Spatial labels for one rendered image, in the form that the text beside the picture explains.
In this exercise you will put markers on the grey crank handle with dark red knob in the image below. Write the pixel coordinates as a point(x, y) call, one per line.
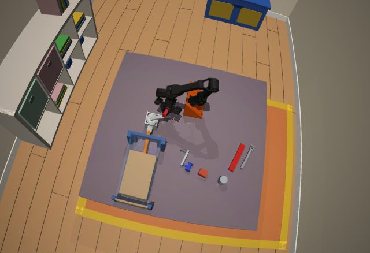
point(163, 115)

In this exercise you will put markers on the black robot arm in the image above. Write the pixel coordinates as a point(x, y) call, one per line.
point(178, 90)

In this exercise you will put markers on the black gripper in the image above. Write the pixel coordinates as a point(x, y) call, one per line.
point(168, 103)

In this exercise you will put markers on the light grey cylinder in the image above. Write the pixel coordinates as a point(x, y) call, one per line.
point(222, 180)

